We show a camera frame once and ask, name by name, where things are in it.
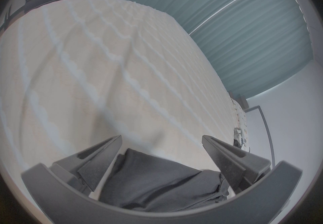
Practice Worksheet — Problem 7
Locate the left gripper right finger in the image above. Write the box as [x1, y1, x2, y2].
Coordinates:
[201, 135, 272, 190]

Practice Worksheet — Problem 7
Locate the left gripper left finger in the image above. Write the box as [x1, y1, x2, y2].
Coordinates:
[52, 135, 123, 192]

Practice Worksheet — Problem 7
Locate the black T-shirt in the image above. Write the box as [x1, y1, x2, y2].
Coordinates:
[98, 148, 236, 213]

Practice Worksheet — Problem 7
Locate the pile of clothes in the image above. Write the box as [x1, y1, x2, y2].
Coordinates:
[233, 128, 249, 143]

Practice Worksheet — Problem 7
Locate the bed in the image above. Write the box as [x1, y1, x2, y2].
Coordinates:
[0, 0, 274, 201]

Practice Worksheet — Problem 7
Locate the white printed pillow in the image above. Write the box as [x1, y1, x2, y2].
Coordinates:
[231, 98, 249, 143]

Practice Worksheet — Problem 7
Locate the grey bedside table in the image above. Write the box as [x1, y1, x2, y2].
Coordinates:
[228, 90, 248, 103]

